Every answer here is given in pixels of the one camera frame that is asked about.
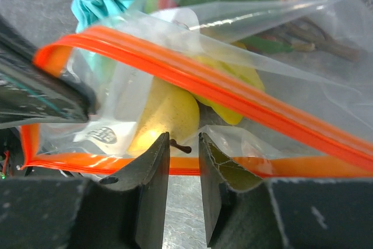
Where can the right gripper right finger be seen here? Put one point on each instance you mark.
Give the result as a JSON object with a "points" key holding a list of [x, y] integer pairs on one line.
{"points": [[242, 210]]}

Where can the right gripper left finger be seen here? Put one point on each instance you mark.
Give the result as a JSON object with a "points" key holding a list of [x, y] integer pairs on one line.
{"points": [[123, 210]]}

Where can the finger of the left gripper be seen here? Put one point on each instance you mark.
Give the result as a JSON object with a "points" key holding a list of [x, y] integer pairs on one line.
{"points": [[30, 95]]}

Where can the yellow fake lemon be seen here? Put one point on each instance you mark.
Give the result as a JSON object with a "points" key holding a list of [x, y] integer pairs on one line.
{"points": [[168, 109]]}

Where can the clear zip top bag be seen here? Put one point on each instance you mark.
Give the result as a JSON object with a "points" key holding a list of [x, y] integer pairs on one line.
{"points": [[276, 111]]}

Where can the fake strawberries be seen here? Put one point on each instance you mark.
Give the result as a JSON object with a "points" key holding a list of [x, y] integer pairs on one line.
{"points": [[166, 4]]}

